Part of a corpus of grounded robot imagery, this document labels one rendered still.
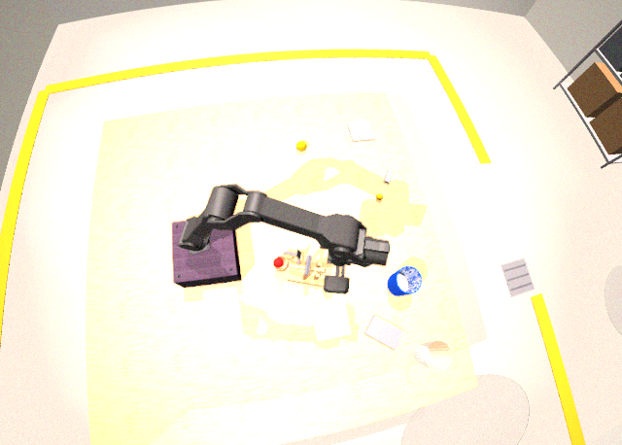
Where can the blue cup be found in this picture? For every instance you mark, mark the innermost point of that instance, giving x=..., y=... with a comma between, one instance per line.
x=405, y=281

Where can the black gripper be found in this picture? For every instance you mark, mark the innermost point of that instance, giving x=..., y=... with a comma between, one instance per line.
x=337, y=283

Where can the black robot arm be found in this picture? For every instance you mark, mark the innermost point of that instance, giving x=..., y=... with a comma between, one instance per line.
x=342, y=235

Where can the clear plastic cup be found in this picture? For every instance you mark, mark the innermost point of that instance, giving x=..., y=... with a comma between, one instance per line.
x=435, y=355

